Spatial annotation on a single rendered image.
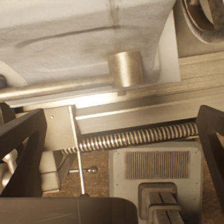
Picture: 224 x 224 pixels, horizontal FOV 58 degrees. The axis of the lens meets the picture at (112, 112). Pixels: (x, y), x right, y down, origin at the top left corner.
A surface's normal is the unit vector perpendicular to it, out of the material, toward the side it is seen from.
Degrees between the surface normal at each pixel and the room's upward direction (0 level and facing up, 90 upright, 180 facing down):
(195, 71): 0
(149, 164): 0
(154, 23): 76
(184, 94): 45
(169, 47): 0
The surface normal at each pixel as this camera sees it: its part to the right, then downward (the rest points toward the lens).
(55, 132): -0.01, 0.11
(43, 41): 0.15, 0.98
